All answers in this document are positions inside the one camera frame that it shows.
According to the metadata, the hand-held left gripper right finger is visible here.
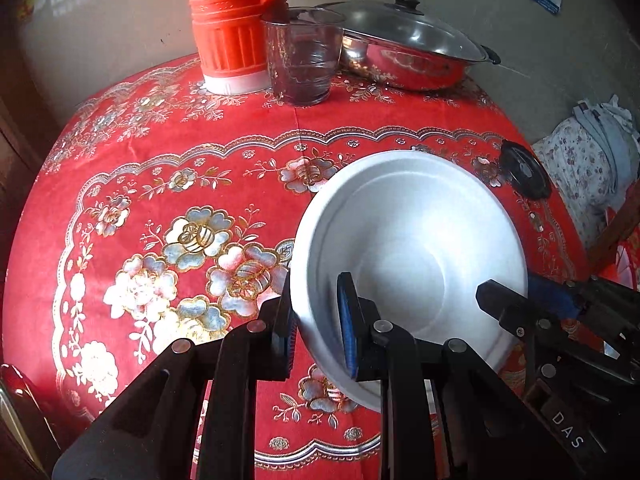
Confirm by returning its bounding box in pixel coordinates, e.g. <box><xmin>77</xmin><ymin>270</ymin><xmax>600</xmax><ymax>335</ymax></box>
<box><xmin>336</xmin><ymin>271</ymin><xmax>571</xmax><ymax>480</ymax></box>

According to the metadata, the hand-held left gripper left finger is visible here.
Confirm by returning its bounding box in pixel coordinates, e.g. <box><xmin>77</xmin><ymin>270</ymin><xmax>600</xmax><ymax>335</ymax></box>
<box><xmin>52</xmin><ymin>267</ymin><xmax>301</xmax><ymax>480</ymax></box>

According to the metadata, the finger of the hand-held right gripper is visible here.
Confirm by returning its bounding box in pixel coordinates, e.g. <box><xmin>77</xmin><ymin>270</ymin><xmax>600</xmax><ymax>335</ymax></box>
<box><xmin>476</xmin><ymin>279</ymin><xmax>640</xmax><ymax>377</ymax></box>
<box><xmin>527</xmin><ymin>275</ymin><xmax>640</xmax><ymax>332</ymax></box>

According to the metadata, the white smooth bowl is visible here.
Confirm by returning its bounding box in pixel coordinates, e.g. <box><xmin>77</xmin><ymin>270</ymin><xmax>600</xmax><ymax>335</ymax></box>
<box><xmin>289</xmin><ymin>150</ymin><xmax>529</xmax><ymax>413</ymax></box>

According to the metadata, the wooden bar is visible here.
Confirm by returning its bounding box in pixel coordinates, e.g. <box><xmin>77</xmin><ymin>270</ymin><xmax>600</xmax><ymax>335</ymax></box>
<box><xmin>586</xmin><ymin>192</ymin><xmax>640</xmax><ymax>271</ymax></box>

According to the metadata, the black round lid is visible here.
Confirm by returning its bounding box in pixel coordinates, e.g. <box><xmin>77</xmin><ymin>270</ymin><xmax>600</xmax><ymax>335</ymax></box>
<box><xmin>500</xmin><ymin>140</ymin><xmax>553</xmax><ymax>201</ymax></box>

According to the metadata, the floral patterned cloth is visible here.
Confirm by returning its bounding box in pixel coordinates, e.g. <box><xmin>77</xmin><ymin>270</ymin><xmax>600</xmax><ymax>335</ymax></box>
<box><xmin>530</xmin><ymin>117</ymin><xmax>626</xmax><ymax>251</ymax></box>

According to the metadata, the grey cloth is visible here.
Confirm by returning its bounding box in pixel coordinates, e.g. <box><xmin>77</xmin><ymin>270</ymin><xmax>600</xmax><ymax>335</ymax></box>
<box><xmin>572</xmin><ymin>94</ymin><xmax>640</xmax><ymax>201</ymax></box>

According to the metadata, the clear drinking glass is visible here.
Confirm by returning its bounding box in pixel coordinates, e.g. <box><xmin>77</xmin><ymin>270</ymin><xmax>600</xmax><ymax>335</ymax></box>
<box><xmin>260</xmin><ymin>6</ymin><xmax>347</xmax><ymax>107</ymax></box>

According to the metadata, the glass pot lid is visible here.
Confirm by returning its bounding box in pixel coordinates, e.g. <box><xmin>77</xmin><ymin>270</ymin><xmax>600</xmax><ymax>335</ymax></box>
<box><xmin>315</xmin><ymin>0</ymin><xmax>488</xmax><ymax>61</ymax></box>

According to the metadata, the orange thermos jug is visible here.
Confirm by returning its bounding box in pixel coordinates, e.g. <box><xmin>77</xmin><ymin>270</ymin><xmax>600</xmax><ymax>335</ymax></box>
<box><xmin>182</xmin><ymin>0</ymin><xmax>293</xmax><ymax>95</ymax></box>

